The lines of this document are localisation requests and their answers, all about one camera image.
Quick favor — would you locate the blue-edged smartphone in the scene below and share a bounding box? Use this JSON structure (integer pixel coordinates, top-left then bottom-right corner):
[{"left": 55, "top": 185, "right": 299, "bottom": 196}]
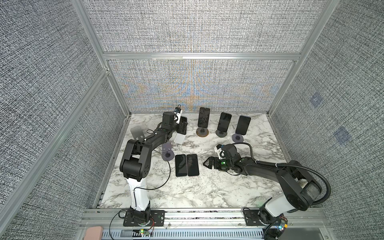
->
[{"left": 177, "top": 116, "right": 188, "bottom": 135}]

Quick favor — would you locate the teal-edged smartphone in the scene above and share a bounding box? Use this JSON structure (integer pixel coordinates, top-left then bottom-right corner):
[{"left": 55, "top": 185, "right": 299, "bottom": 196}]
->
[{"left": 187, "top": 154, "right": 200, "bottom": 177}]

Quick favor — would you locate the wooden round-base phone stand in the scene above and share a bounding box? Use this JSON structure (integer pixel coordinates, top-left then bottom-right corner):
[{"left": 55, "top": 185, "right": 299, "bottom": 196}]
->
[{"left": 196, "top": 127, "right": 209, "bottom": 138}]

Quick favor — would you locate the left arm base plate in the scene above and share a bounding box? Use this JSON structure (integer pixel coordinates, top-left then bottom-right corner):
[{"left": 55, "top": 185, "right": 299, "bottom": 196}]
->
[{"left": 123, "top": 210, "right": 166, "bottom": 228}]

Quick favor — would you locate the grey stand with wooden base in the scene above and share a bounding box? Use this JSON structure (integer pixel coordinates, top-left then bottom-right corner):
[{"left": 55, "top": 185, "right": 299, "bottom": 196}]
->
[{"left": 130, "top": 126, "right": 145, "bottom": 141}]

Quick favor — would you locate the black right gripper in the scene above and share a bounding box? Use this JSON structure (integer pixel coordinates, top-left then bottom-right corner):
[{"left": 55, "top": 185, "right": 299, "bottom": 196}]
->
[{"left": 202, "top": 156, "right": 234, "bottom": 171}]

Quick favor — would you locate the pink object at rail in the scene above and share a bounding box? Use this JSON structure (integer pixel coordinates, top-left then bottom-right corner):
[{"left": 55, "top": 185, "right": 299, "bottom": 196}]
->
[{"left": 83, "top": 226, "right": 104, "bottom": 240}]

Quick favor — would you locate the lilac round-base phone stand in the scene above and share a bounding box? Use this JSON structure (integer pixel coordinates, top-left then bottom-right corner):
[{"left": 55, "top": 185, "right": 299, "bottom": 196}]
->
[{"left": 232, "top": 134, "right": 244, "bottom": 143}]

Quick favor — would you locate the black smartphone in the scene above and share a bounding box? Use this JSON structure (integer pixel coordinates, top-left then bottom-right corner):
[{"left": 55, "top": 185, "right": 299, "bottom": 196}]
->
[
  {"left": 235, "top": 116, "right": 251, "bottom": 136},
  {"left": 217, "top": 112, "right": 232, "bottom": 132},
  {"left": 198, "top": 107, "right": 211, "bottom": 128}
]

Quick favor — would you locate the black corrugated cable conduit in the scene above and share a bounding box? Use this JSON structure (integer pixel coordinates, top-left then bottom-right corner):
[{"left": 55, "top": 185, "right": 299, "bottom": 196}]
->
[{"left": 233, "top": 141, "right": 332, "bottom": 206}]

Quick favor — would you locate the dark grey round-base stand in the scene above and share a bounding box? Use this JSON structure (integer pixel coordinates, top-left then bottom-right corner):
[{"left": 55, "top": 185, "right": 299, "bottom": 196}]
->
[{"left": 215, "top": 130, "right": 228, "bottom": 138}]

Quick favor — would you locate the aluminium front rail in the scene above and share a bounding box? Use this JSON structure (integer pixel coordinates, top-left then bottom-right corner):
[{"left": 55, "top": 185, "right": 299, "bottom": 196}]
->
[{"left": 75, "top": 208, "right": 337, "bottom": 240}]

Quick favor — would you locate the pink-edged smartphone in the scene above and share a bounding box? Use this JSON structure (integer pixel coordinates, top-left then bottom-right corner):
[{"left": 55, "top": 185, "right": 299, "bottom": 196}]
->
[{"left": 175, "top": 155, "right": 188, "bottom": 177}]

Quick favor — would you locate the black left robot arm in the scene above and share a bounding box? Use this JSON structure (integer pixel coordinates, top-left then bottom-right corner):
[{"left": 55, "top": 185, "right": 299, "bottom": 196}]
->
[{"left": 120, "top": 106, "right": 187, "bottom": 222}]

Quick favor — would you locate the purple round-base phone stand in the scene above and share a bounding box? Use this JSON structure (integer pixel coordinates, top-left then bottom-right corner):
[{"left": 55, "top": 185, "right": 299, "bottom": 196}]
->
[{"left": 162, "top": 142, "right": 175, "bottom": 162}]

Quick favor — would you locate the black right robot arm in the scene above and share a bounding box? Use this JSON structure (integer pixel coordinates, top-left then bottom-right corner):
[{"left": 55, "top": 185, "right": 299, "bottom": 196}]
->
[{"left": 203, "top": 144, "right": 331, "bottom": 225}]

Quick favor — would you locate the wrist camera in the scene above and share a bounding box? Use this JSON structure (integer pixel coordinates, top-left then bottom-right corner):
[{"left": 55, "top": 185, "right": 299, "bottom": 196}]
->
[
  {"left": 215, "top": 144, "right": 226, "bottom": 159},
  {"left": 174, "top": 105, "right": 183, "bottom": 117}
]

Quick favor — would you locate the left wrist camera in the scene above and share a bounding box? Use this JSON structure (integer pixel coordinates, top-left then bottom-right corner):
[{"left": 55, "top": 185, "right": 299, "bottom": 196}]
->
[{"left": 174, "top": 105, "right": 183, "bottom": 117}]

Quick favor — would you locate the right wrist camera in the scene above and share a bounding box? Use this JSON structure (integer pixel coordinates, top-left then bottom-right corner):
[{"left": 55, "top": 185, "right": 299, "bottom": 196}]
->
[{"left": 215, "top": 144, "right": 226, "bottom": 159}]

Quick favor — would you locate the white folding phone stand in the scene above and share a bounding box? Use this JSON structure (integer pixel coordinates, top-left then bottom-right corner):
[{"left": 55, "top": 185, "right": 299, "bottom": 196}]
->
[{"left": 174, "top": 133, "right": 186, "bottom": 145}]

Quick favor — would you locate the black smartphone on purple stand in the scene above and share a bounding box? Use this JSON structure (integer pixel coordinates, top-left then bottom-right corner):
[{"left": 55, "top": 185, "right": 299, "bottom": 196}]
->
[{"left": 235, "top": 116, "right": 251, "bottom": 136}]

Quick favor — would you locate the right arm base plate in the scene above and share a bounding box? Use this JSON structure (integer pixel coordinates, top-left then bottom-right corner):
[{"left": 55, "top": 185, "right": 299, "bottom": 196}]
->
[{"left": 242, "top": 208, "right": 288, "bottom": 226}]

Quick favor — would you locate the black smartphone on grey stand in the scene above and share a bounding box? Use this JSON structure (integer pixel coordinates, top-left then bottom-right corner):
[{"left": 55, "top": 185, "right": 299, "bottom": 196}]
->
[{"left": 217, "top": 112, "right": 232, "bottom": 132}]

